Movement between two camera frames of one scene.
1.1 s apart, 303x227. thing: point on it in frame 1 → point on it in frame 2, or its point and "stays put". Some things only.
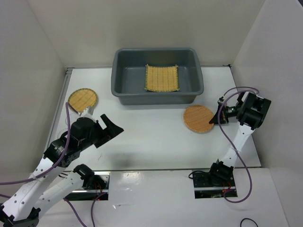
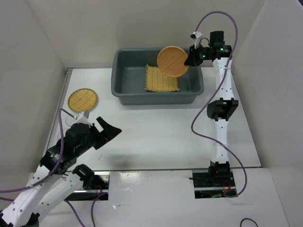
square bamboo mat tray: [162, 78] stays put
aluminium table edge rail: [68, 70] stays put
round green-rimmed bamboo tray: [81, 99] stays put
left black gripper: [112, 130] stays put
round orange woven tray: [196, 119] → [171, 61]
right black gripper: [223, 115] → [191, 59]
